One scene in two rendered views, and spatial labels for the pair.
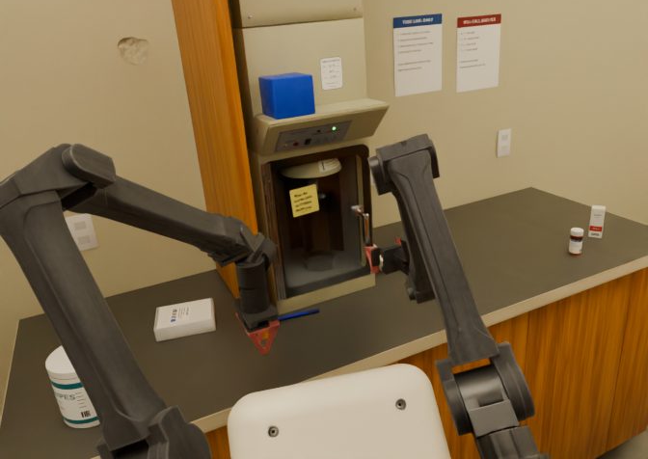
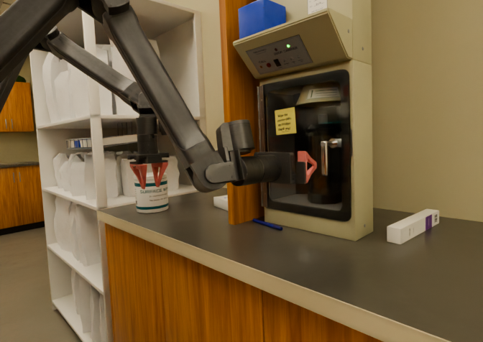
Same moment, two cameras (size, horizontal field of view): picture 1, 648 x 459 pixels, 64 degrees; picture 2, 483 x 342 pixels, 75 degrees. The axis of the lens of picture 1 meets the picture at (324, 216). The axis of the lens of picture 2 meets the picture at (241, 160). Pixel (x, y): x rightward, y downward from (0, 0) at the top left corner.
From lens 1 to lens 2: 1.26 m
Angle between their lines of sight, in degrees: 69
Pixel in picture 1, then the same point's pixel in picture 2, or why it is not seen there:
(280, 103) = (241, 26)
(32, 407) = not seen: hidden behind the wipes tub
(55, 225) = not seen: hidden behind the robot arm
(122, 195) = (65, 48)
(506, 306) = (424, 330)
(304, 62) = not seen: outside the picture
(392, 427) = not seen: outside the picture
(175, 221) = (90, 70)
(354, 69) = not seen: outside the picture
